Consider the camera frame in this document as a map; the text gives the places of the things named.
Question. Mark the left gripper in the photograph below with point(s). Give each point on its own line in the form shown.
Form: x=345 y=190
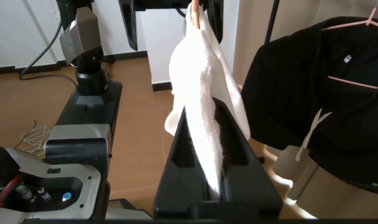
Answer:
x=164 y=3

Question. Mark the black clothes rack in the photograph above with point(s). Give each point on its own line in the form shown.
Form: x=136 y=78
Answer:
x=271 y=21

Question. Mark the pink clothes hanger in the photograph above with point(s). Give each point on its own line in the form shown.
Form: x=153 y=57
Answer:
x=353 y=82
x=195 y=14

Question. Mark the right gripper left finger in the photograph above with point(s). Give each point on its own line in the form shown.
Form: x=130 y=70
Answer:
x=182 y=183

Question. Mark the black shorts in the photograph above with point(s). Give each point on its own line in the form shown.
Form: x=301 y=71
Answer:
x=288 y=93

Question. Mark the white printed t-shirt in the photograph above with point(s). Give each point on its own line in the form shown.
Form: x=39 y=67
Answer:
x=201 y=81

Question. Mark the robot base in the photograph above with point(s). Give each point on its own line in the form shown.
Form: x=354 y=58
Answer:
x=80 y=124

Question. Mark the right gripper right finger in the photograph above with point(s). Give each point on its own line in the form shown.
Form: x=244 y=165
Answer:
x=251 y=183

